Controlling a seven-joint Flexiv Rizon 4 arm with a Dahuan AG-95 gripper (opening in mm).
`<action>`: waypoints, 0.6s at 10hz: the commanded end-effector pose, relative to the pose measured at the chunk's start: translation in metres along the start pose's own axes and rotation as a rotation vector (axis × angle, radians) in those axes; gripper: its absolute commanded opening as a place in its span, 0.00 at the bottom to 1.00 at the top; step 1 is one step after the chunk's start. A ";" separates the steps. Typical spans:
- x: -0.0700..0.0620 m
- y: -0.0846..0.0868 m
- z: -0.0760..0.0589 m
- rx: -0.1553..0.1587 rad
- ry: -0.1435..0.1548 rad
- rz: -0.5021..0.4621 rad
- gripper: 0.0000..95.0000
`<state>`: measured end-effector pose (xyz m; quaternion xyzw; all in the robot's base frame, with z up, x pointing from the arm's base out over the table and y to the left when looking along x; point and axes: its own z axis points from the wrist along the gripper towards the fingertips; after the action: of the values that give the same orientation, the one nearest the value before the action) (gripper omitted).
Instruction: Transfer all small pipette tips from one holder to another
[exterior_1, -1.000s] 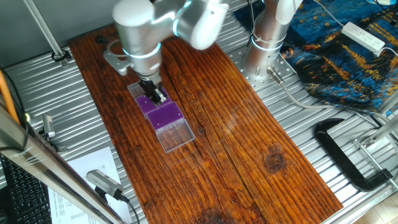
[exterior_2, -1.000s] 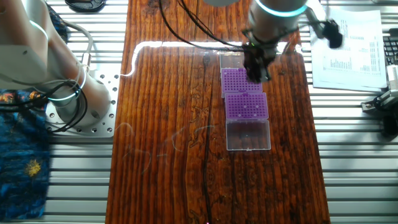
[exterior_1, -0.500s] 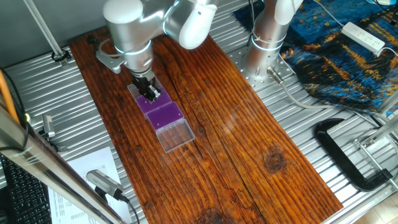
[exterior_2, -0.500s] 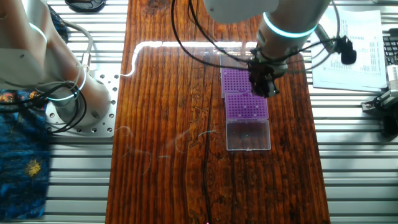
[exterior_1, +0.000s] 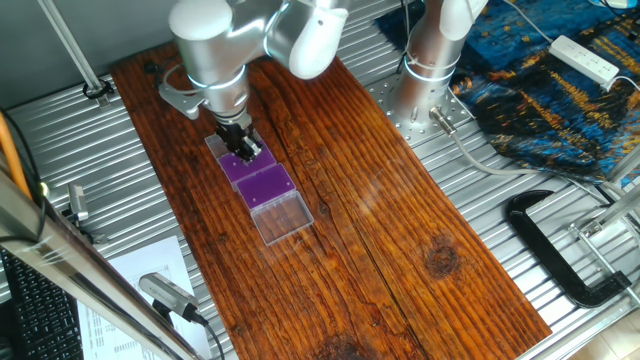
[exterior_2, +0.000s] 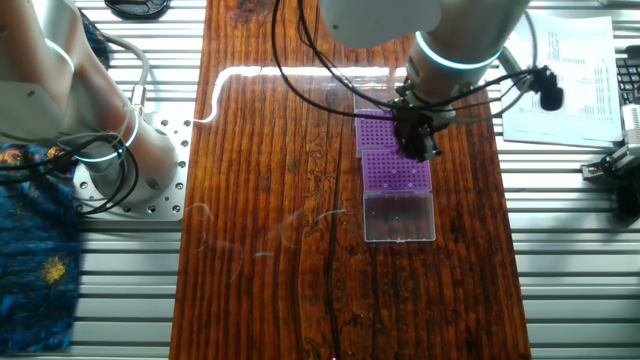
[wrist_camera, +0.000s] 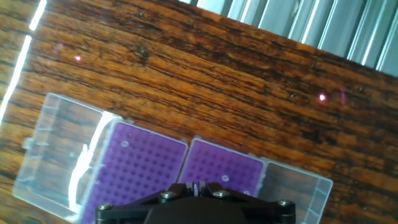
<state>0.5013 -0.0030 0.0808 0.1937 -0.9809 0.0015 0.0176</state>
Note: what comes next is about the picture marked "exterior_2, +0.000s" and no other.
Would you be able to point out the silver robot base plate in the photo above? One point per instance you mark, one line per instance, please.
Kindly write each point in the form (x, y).
(172, 207)

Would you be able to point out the blue starry patterned cloth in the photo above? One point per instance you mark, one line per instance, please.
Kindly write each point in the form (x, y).
(35, 280)

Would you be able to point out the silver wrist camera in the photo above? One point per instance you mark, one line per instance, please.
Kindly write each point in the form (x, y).
(511, 62)

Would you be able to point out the white ribbed block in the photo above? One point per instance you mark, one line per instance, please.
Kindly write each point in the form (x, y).
(632, 125)

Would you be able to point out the purple pipette tip box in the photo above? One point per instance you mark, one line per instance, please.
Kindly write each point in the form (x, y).
(372, 132)
(380, 170)

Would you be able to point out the black keyboard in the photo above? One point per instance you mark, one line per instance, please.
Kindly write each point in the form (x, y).
(631, 80)

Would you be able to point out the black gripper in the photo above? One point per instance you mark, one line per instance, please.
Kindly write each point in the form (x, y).
(412, 127)

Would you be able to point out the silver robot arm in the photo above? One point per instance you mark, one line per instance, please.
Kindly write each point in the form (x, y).
(45, 75)

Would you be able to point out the brown wooden board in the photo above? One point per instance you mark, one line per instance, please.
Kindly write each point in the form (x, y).
(260, 200)

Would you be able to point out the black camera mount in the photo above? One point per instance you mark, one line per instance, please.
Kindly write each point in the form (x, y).
(629, 202)

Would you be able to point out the printed white paper sheet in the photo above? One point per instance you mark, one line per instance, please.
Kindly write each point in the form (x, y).
(575, 125)

